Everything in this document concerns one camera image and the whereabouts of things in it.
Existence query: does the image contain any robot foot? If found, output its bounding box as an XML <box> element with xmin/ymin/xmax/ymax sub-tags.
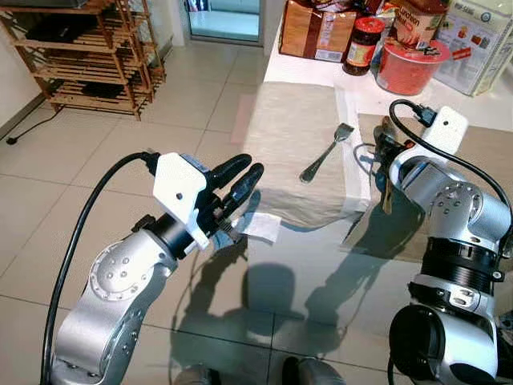
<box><xmin>172</xmin><ymin>364</ymin><xmax>219</xmax><ymax>385</ymax></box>
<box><xmin>281</xmin><ymin>356</ymin><xmax>347</xmax><ymax>385</ymax></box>

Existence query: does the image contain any brown paper food bag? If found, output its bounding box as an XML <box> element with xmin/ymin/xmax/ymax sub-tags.
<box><xmin>278</xmin><ymin>0</ymin><xmax>359</xmax><ymax>64</ymax></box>

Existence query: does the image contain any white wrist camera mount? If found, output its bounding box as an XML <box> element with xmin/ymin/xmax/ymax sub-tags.
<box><xmin>417</xmin><ymin>106</ymin><xmax>471</xmax><ymax>159</ymax></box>
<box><xmin>152</xmin><ymin>151</ymin><xmax>213</xmax><ymax>249</ymax></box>

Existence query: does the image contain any wooden slatted shelf rack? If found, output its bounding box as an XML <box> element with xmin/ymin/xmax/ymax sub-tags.
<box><xmin>0</xmin><ymin>0</ymin><xmax>167</xmax><ymax>121</ymax></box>

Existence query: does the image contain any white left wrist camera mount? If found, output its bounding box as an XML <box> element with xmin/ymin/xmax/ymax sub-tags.
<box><xmin>152</xmin><ymin>151</ymin><xmax>213</xmax><ymax>249</ymax></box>

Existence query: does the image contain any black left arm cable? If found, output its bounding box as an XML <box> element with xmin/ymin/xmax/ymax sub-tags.
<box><xmin>40</xmin><ymin>150</ymin><xmax>159</xmax><ymax>385</ymax></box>

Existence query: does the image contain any white printed carton box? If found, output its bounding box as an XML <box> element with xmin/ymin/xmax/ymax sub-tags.
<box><xmin>433</xmin><ymin>0</ymin><xmax>513</xmax><ymax>99</ymax></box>

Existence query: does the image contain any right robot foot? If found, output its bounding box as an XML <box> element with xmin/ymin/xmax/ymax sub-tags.
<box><xmin>281</xmin><ymin>356</ymin><xmax>347</xmax><ymax>385</ymax></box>

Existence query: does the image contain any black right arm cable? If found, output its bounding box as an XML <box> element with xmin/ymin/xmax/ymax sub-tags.
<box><xmin>388</xmin><ymin>98</ymin><xmax>513</xmax><ymax>257</ymax></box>

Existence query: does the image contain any red plastic bowl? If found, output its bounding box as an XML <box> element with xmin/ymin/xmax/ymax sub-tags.
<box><xmin>374</xmin><ymin>36</ymin><xmax>452</xmax><ymax>98</ymax></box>

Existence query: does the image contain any silver metal fork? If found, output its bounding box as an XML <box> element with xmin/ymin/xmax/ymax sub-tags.
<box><xmin>300</xmin><ymin>122</ymin><xmax>356</xmax><ymax>184</ymax></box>

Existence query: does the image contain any white paper napkin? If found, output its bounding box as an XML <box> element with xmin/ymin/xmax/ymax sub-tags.
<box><xmin>236</xmin><ymin>210</ymin><xmax>282</xmax><ymax>244</ymax></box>

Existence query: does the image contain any glass door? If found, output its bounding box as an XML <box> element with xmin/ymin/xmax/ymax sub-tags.
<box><xmin>185</xmin><ymin>0</ymin><xmax>263</xmax><ymax>45</ymax></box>

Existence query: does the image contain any beige cloth placemat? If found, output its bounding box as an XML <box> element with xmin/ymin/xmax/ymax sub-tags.
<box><xmin>345</xmin><ymin>112</ymin><xmax>513</xmax><ymax>261</ymax></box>
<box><xmin>239</xmin><ymin>80</ymin><xmax>363</xmax><ymax>231</ymax></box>

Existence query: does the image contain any brown wooden utensil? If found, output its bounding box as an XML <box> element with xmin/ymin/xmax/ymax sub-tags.
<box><xmin>381</xmin><ymin>115</ymin><xmax>396</xmax><ymax>216</ymax></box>

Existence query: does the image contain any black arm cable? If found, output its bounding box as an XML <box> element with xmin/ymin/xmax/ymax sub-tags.
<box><xmin>40</xmin><ymin>150</ymin><xmax>159</xmax><ymax>385</ymax></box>
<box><xmin>388</xmin><ymin>98</ymin><xmax>513</xmax><ymax>257</ymax></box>

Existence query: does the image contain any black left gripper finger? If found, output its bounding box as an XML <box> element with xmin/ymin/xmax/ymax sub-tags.
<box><xmin>207</xmin><ymin>153</ymin><xmax>254</xmax><ymax>190</ymax></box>
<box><xmin>226</xmin><ymin>162</ymin><xmax>266</xmax><ymax>214</ymax></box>

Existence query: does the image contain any black item on shelf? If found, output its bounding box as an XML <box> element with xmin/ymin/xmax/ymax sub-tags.
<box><xmin>22</xmin><ymin>14</ymin><xmax>79</xmax><ymax>44</ymax></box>

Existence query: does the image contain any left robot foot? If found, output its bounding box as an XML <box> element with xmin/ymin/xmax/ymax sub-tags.
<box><xmin>172</xmin><ymin>364</ymin><xmax>219</xmax><ymax>385</ymax></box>

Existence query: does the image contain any black floor cable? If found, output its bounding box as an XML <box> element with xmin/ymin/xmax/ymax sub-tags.
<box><xmin>4</xmin><ymin>104</ymin><xmax>63</xmax><ymax>146</ymax></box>

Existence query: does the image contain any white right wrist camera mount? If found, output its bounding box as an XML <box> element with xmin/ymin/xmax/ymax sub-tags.
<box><xmin>417</xmin><ymin>106</ymin><xmax>471</xmax><ymax>159</ymax></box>

